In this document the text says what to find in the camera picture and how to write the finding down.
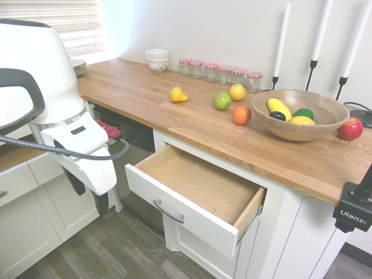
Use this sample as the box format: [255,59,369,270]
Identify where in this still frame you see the yellow toy pear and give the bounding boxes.
[169,86,190,103]

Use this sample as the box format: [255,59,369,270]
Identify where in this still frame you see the white taper candle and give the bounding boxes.
[273,2,292,78]
[311,0,334,62]
[342,0,372,79]

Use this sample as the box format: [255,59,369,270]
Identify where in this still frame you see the green toy lime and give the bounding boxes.
[292,108,315,121]

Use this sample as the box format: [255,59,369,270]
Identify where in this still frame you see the stainless steel dishwasher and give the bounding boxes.
[92,104,166,237]

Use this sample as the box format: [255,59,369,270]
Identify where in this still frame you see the white window blind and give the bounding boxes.
[0,0,108,58]

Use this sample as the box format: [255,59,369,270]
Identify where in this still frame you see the glass jar red checkered lid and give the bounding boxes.
[190,60,205,80]
[246,71,264,94]
[178,58,192,77]
[204,63,219,83]
[230,67,246,87]
[217,65,233,85]

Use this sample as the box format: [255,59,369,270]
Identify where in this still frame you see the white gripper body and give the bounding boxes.
[48,145,118,196]

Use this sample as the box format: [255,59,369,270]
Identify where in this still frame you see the orange toy peach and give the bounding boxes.
[231,105,252,126]

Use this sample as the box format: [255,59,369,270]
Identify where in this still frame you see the black Ulanzi camera clamp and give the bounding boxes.
[331,162,372,234]

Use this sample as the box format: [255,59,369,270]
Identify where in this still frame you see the white cabinet with shaker doors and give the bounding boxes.
[0,151,117,279]

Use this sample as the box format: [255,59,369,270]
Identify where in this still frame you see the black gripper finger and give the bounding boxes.
[63,167,87,197]
[92,190,110,217]

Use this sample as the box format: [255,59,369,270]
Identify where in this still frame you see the yellow toy lemon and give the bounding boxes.
[289,115,316,126]

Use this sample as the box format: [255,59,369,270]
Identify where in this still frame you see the stack of white plates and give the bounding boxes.
[69,59,89,77]

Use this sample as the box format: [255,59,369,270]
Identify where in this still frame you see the red toy apple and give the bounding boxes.
[337,116,364,142]

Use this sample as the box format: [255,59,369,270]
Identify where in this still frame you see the white wooden drawer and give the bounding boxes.
[124,144,268,260]

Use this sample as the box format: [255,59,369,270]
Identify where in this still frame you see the large wooden bowl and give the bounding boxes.
[251,89,351,142]

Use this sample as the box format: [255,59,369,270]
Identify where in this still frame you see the yellow toy banana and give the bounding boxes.
[266,98,293,123]

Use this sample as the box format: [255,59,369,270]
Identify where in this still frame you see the brushed metal drawer handle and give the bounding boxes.
[152,199,185,225]

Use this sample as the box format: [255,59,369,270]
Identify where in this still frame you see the yellow toy apple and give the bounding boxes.
[229,83,247,102]

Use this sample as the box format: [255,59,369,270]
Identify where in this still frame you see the black toy avocado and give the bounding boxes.
[268,110,288,121]

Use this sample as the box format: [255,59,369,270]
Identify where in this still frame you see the white bowl with scroll print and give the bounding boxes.
[147,61,169,74]

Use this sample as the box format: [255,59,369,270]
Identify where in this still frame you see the black braided cable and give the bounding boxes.
[0,134,130,161]

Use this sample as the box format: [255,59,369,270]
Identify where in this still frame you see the red kitchen towel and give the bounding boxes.
[93,117,122,140]

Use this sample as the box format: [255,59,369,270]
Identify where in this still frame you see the green toy apple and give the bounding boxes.
[213,91,233,110]

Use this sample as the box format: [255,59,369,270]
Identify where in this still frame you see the black lamp base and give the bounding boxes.
[343,101,372,130]

